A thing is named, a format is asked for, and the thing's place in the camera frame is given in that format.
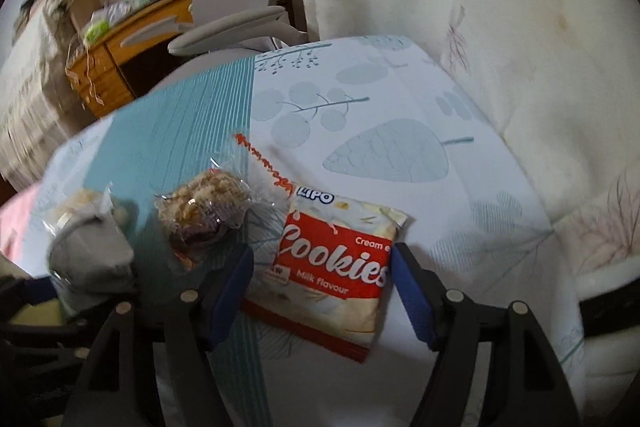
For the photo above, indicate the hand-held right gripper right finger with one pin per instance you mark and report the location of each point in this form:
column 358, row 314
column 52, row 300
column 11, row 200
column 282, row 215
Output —
column 415, row 302

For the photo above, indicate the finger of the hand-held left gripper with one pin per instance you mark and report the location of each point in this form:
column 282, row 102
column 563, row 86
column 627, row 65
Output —
column 25, row 289
column 40, row 334

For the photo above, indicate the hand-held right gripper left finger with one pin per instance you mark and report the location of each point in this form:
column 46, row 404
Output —
column 230, row 292

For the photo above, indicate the grey cracker packet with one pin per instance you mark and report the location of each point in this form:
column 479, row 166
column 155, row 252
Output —
column 87, row 252

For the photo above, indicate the red white cookie packet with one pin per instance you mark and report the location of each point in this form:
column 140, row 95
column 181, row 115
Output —
column 335, row 267

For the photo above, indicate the pink blanket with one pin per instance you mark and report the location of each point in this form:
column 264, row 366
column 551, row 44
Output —
column 17, row 222

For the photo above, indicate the clear crumb muffin packet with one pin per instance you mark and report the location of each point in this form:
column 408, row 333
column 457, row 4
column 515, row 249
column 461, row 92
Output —
column 205, row 212

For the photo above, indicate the lace cloth covered furniture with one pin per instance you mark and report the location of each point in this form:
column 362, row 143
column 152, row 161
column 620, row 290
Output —
column 30, row 97

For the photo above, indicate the wooden desk with drawers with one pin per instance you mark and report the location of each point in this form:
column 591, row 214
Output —
column 125, row 62

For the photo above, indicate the white plastic bag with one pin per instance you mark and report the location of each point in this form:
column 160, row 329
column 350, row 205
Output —
column 107, row 22

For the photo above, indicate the dark bed frame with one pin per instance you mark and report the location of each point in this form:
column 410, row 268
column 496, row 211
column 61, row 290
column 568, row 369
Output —
column 610, row 302

